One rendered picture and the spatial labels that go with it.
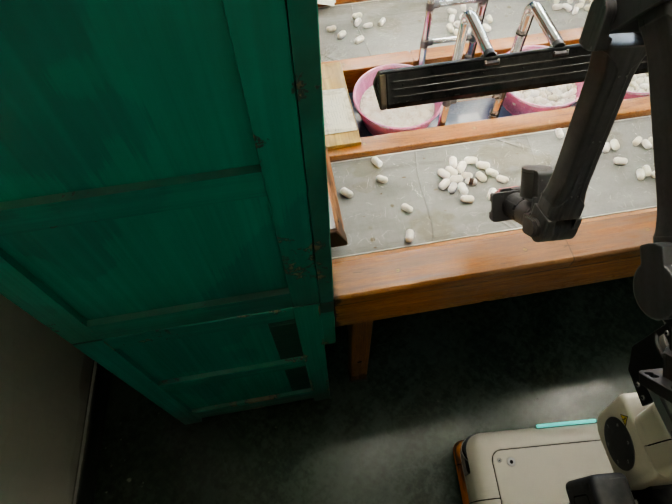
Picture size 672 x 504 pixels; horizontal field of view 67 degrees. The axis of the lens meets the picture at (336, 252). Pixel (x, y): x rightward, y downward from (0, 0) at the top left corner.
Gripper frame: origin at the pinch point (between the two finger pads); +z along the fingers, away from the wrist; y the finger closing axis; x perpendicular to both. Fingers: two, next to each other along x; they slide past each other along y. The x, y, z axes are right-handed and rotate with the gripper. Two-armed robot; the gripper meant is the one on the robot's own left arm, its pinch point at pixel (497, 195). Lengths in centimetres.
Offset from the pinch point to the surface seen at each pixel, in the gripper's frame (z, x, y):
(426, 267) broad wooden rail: -2.4, 14.4, 18.6
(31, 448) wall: 9, 54, 127
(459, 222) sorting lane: 8.6, 8.3, 6.4
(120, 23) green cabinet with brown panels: -56, -39, 61
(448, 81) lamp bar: -2.4, -26.9, 11.7
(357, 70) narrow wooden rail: 52, -30, 22
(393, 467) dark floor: 20, 95, 27
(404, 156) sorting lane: 26.9, -6.8, 15.1
